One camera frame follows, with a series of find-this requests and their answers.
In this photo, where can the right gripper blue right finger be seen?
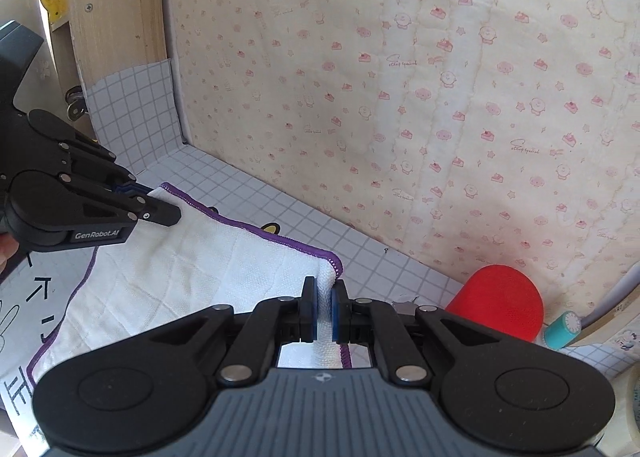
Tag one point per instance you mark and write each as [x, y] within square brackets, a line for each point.
[341, 312]

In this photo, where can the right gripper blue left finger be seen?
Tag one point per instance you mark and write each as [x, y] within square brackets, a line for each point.
[308, 310]

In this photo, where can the wooden shelf unit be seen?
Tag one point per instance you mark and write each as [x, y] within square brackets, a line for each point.
[94, 39]

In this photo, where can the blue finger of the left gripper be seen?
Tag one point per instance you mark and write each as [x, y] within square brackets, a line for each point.
[129, 190]

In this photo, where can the clear tape roll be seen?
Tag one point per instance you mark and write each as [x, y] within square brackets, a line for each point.
[633, 393]

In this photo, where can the metal hinge bracket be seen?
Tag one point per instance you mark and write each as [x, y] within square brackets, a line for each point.
[76, 103]

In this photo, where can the red cylindrical speaker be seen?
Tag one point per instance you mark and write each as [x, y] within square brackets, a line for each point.
[501, 298]

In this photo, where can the white towel purple edge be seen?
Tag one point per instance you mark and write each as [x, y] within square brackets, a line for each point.
[162, 273]

